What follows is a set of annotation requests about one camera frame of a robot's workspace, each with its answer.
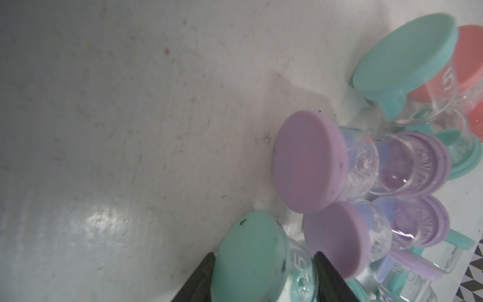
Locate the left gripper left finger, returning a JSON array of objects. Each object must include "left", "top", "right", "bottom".
[{"left": 171, "top": 252, "right": 216, "bottom": 302}]

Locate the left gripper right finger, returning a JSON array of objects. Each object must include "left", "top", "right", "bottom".
[{"left": 314, "top": 252, "right": 360, "bottom": 302}]

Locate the teal hourglass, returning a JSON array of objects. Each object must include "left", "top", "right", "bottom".
[
  {"left": 352, "top": 13, "right": 482, "bottom": 179},
  {"left": 211, "top": 210, "right": 318, "bottom": 301}
]

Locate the purple hourglass centre lower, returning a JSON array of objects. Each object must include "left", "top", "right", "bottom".
[{"left": 303, "top": 195, "right": 450, "bottom": 281}]

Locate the purple hourglass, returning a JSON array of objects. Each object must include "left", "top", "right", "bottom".
[
  {"left": 303, "top": 195, "right": 450, "bottom": 281},
  {"left": 272, "top": 111, "right": 452, "bottom": 214}
]

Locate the purple hourglass centre upper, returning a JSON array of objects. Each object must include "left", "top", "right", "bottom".
[{"left": 272, "top": 111, "right": 452, "bottom": 214}]

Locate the pink hourglass far right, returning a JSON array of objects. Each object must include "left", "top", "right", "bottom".
[{"left": 409, "top": 24, "right": 483, "bottom": 142}]

